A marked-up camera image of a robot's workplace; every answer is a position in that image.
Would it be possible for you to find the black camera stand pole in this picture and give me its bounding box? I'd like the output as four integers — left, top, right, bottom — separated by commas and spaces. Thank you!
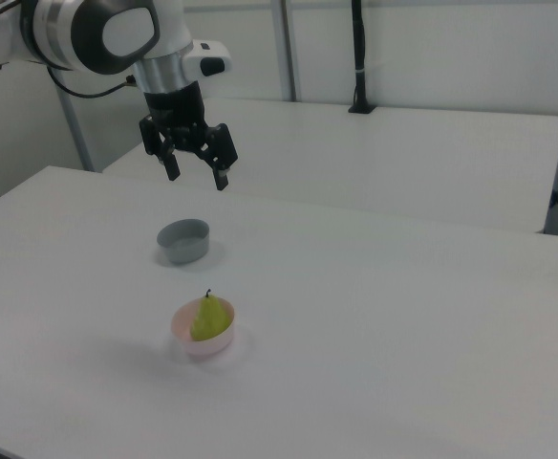
347, 0, 377, 115

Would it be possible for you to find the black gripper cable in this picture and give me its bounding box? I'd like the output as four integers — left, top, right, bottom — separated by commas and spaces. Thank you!
44, 64, 138, 99

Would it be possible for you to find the grey bowl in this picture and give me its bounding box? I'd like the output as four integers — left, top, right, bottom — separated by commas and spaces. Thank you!
157, 218, 212, 266

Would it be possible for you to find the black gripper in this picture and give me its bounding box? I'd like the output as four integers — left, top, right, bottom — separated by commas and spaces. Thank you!
139, 81, 239, 192

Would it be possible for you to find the white side table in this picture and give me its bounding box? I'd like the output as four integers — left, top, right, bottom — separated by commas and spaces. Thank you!
101, 98, 558, 234

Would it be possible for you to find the pink bowl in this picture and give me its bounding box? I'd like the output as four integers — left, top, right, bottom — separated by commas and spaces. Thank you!
170, 296, 237, 358

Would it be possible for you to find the green pear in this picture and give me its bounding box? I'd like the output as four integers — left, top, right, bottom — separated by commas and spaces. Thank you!
189, 288, 229, 342

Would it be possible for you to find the grey aluminium partition post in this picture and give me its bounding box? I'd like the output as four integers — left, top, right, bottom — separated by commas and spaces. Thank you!
54, 71, 95, 172
268, 0, 305, 102

